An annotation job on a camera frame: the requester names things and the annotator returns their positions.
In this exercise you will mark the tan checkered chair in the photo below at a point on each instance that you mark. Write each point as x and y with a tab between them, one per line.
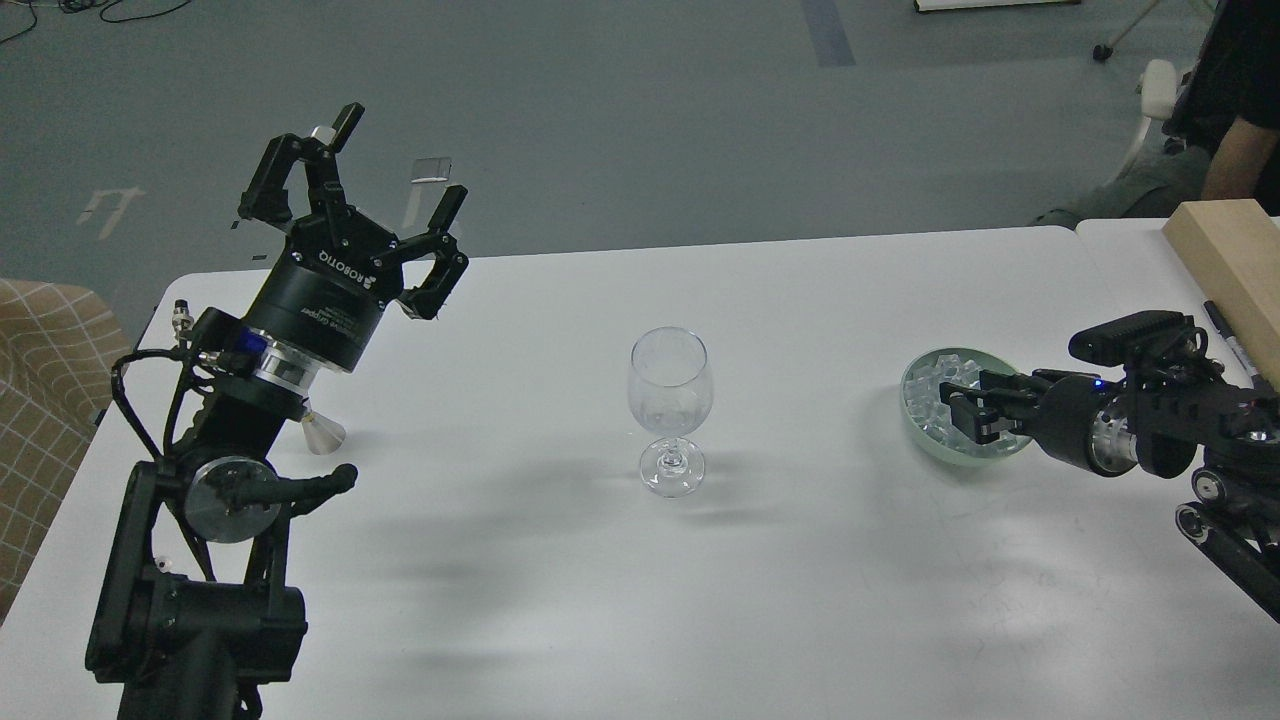
58	342

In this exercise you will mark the white office chair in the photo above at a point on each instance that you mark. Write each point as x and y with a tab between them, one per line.
1158	88

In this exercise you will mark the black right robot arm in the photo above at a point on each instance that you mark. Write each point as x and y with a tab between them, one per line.
1171	412

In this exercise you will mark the clear wine glass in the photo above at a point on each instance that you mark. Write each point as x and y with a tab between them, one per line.
670	393

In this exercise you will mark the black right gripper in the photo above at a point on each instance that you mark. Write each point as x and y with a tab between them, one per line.
1077	419

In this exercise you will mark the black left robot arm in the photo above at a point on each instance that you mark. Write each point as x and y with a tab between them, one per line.
195	614

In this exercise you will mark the clear ice cubes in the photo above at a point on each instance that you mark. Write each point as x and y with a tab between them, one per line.
925	395

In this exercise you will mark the light wooden box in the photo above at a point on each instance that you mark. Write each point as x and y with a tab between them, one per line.
1231	249

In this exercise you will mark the green bowl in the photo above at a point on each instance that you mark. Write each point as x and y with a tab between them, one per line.
925	440

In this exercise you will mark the steel double jigger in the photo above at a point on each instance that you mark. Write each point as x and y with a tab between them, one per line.
322	435

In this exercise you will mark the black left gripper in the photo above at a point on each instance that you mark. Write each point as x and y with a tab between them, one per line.
324	296

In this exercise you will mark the person in dark clothes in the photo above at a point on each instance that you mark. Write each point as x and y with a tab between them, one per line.
1229	125

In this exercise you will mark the black marker pen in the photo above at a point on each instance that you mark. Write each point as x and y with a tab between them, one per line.
1228	335

